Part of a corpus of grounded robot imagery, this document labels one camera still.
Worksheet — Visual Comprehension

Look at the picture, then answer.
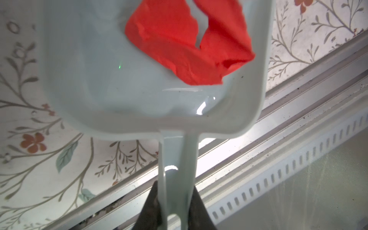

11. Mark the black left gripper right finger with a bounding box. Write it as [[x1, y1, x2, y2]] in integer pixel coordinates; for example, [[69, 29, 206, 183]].
[[188, 187, 217, 230]]

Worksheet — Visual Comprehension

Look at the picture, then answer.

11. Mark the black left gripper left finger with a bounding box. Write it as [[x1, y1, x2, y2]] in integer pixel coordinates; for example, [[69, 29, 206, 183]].
[[132, 181, 161, 230]]

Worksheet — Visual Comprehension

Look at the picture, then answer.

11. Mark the light blue plastic dustpan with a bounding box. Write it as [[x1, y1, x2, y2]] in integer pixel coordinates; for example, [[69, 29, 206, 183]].
[[36, 1, 274, 230]]

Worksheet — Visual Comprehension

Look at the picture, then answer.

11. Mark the red paper scrap small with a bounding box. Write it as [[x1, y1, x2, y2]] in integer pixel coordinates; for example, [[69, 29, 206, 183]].
[[125, 1, 255, 86]]

